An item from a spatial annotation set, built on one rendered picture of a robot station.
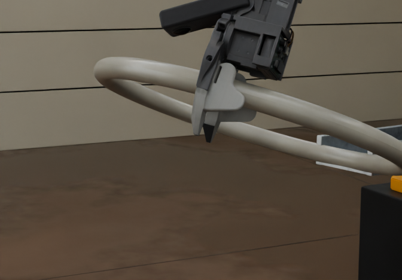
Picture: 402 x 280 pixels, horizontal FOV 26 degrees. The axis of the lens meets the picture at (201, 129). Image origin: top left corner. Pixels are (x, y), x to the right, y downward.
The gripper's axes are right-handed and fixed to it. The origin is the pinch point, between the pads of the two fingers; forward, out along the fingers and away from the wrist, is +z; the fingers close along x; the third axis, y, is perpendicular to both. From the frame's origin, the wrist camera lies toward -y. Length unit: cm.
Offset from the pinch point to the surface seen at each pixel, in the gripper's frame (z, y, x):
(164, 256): 38, -110, 335
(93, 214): 32, -183, 397
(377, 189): -15, 1, 193
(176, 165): -18, -191, 540
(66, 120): -30, -314, 579
